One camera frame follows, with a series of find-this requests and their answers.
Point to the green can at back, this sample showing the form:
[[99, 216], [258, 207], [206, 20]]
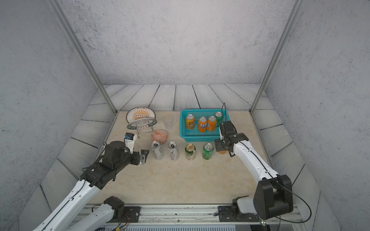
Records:
[[219, 118]]

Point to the right aluminium frame post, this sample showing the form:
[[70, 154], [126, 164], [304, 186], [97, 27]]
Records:
[[277, 53]]

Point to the orange can silver top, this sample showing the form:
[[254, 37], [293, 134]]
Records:
[[211, 123]]

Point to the orange sunburst plate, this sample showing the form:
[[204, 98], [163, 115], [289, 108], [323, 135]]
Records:
[[139, 113]]

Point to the metal wire plate stand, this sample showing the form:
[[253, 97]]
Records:
[[144, 128]]

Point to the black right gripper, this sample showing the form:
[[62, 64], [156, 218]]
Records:
[[218, 145]]

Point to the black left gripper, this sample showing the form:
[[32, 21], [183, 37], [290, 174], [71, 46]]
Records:
[[143, 157]]

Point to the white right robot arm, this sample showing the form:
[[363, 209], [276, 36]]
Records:
[[273, 196]]

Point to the orange yellow can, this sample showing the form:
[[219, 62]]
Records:
[[190, 122]]

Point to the teal plastic basket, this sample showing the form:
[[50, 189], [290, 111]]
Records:
[[194, 135]]

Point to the orange Fanta can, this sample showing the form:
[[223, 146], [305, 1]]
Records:
[[202, 124]]

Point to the left aluminium frame post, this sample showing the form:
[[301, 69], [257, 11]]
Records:
[[63, 21]]

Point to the green white gold-top can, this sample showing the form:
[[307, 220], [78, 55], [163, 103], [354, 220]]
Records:
[[190, 151]]

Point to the green rimmed white plate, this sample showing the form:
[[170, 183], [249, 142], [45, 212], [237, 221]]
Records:
[[132, 125]]

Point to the silver white drink can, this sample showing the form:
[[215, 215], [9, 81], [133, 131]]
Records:
[[157, 151]]

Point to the red patterned bowl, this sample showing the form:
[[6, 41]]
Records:
[[160, 136]]

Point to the green soda can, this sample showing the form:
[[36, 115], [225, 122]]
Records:
[[207, 151]]

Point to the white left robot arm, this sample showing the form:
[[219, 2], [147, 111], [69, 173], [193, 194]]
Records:
[[93, 179]]

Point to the aluminium frame post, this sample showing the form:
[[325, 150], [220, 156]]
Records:
[[277, 53], [63, 21]]

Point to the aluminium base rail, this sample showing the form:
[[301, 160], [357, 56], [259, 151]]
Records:
[[211, 214]]

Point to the clear plastic cup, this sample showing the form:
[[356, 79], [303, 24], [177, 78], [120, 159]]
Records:
[[168, 121]]

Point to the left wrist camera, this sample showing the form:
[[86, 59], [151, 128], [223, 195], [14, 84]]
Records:
[[129, 140]]

